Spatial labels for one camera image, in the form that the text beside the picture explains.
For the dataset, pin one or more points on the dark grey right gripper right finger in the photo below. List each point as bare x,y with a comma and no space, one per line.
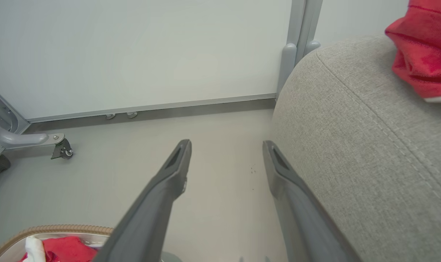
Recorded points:
300,218

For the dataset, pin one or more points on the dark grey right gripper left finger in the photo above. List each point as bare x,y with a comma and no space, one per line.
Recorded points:
151,211

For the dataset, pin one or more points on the red and white jersey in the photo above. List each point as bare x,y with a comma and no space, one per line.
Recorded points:
424,43

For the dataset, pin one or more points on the grey fabric sofa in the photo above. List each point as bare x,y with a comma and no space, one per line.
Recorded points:
369,153

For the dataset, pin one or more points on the plain red garment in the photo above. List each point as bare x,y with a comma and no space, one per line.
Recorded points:
67,249

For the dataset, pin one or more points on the white laundry basket brown rim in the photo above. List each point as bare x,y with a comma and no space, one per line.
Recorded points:
60,230

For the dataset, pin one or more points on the black caster wheel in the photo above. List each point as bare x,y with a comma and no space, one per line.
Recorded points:
63,151

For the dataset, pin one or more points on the white garment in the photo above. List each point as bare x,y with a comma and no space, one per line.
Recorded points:
35,251

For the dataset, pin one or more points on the grey partition foot leg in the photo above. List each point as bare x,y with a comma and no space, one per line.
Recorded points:
20,140

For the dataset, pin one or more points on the grey rounded partition leg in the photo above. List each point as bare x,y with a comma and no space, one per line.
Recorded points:
312,46
286,69

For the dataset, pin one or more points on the small grey rail clip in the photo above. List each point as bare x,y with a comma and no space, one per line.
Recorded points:
132,114
110,116

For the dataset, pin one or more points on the grey partition bottom rail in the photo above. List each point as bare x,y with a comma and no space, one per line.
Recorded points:
151,108

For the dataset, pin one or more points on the grey partition corner post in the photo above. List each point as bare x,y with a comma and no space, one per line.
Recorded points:
2,112

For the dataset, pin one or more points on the grey double partition post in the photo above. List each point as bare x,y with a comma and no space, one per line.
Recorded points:
304,22

